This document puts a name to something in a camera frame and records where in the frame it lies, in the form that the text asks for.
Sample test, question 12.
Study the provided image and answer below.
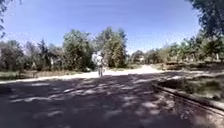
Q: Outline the person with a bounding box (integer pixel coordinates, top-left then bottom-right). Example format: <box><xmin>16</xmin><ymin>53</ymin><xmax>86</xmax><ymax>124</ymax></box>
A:
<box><xmin>94</xmin><ymin>51</ymin><xmax>106</xmax><ymax>78</ymax></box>

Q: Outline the row of green trees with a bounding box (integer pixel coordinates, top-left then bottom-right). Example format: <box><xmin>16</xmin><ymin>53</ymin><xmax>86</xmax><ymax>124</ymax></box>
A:
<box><xmin>0</xmin><ymin>27</ymin><xmax>224</xmax><ymax>72</ymax></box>

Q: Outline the grey dirt path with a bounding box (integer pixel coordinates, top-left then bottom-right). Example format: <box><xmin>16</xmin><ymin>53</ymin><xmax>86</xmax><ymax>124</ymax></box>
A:
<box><xmin>0</xmin><ymin>64</ymin><xmax>224</xmax><ymax>128</ymax></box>

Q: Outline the dry grass strip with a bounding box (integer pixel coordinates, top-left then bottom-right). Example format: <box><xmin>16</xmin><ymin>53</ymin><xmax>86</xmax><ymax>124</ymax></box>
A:
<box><xmin>0</xmin><ymin>69</ymin><xmax>84</xmax><ymax>81</ymax></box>

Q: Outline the stone kerb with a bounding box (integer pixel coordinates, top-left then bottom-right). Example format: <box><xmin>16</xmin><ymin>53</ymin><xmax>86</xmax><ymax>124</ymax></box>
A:
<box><xmin>151</xmin><ymin>83</ymin><xmax>224</xmax><ymax>112</ymax></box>

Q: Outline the grass verge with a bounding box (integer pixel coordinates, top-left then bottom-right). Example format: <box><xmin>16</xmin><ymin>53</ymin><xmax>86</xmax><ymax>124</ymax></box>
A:
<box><xmin>159</xmin><ymin>68</ymin><xmax>224</xmax><ymax>102</ymax></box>

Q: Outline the overhanging tree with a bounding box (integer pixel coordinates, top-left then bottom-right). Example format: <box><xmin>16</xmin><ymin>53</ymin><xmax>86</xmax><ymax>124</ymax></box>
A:
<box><xmin>188</xmin><ymin>0</ymin><xmax>224</xmax><ymax>38</ymax></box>

